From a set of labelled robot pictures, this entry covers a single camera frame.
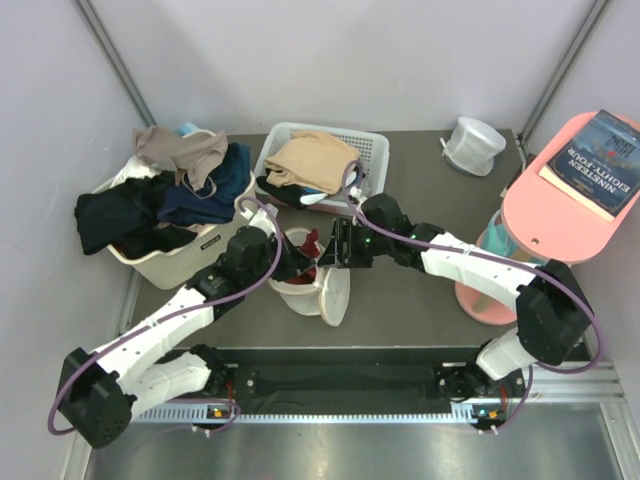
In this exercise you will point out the beige folded garment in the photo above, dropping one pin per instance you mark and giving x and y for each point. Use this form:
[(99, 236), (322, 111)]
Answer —
[(311, 159)]

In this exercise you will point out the dark blue paperback book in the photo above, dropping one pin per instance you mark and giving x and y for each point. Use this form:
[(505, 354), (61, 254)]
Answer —
[(599, 166)]

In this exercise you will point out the black garment pile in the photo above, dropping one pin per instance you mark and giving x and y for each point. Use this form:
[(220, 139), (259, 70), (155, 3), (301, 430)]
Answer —
[(126, 217)]

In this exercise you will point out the pink two-tier side table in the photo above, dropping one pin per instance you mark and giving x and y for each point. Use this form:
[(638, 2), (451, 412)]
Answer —
[(547, 224)]

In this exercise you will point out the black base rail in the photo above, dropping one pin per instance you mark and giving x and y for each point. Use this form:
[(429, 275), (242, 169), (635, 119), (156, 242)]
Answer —
[(354, 380)]

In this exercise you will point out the grey garment in basket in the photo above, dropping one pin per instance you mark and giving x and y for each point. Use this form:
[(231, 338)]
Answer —
[(353, 191)]

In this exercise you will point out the teal item under table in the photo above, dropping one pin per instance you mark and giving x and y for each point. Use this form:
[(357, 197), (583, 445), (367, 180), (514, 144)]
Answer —
[(496, 239)]

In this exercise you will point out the black white sock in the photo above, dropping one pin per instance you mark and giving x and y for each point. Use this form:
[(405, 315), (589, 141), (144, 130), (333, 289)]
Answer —
[(296, 196)]

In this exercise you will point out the dark red bra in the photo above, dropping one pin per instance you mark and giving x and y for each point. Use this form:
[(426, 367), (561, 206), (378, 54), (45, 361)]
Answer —
[(306, 242)]

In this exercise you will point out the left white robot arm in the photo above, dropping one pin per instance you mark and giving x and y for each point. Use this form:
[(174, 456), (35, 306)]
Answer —
[(102, 391)]

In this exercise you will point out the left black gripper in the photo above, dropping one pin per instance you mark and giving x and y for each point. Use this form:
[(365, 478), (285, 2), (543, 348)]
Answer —
[(294, 261)]

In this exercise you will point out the taupe garment on hamper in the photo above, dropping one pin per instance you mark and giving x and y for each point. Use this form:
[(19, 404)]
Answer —
[(191, 158)]

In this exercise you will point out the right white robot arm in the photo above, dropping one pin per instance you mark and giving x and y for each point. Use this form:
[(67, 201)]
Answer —
[(551, 310)]

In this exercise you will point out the white perforated plastic basket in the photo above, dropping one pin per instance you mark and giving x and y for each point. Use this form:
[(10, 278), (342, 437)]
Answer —
[(373, 162)]

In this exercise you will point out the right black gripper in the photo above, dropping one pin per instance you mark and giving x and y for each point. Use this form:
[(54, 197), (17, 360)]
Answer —
[(344, 232)]

